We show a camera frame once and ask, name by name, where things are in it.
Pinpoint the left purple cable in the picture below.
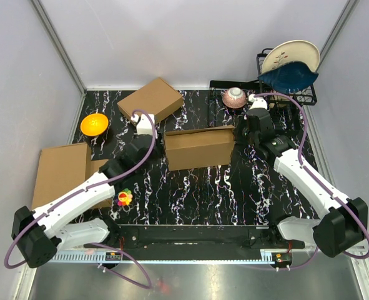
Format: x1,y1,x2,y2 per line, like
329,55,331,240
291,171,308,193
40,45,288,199
4,108,157,290

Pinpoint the cream floral plate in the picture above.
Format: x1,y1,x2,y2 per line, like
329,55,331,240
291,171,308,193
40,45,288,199
261,40,320,73

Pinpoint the blue leaf plate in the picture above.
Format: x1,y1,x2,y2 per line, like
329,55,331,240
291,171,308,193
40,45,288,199
258,61,318,94

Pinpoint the purple cable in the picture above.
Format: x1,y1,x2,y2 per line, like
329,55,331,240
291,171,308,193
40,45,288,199
243,92,369,271
4,108,157,290

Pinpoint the closed cardboard box back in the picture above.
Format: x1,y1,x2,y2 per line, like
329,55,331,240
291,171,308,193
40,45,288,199
117,77,184,123

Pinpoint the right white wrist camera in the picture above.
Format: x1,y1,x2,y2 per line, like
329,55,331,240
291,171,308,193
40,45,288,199
248,94,268,110

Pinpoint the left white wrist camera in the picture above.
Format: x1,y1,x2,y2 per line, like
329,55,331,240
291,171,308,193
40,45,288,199
130,114,155,136

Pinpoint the large cardboard box left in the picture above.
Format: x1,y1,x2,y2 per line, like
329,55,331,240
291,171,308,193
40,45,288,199
31,142,91,209

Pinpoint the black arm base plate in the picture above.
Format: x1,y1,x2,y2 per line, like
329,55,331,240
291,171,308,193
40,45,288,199
102,224,305,250

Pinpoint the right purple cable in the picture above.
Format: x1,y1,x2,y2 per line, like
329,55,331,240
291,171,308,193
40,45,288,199
243,92,369,271

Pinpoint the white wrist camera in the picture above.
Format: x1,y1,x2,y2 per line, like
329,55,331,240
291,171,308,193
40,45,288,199
248,94,268,110
130,114,155,136

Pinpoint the pink patterned bowl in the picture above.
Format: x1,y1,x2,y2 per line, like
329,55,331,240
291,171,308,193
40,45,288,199
222,87,247,109

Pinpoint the small cardboard box left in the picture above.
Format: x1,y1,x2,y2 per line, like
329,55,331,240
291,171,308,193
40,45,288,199
86,159,112,209

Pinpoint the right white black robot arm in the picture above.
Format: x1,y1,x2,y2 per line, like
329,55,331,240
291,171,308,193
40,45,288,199
236,108,368,258

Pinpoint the black wire dish rack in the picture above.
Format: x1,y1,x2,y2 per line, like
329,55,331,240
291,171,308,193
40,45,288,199
207,47,318,138

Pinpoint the orange bowl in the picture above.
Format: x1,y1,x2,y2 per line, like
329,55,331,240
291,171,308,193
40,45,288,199
80,113,109,137

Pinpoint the rainbow flower toy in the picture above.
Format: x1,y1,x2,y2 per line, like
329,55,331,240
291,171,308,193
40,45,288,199
117,189,133,206

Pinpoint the beige cup in rack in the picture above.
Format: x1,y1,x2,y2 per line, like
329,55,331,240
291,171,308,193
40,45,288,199
268,96,288,109

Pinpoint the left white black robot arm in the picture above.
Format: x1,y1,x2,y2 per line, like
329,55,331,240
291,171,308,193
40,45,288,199
4,132,162,269

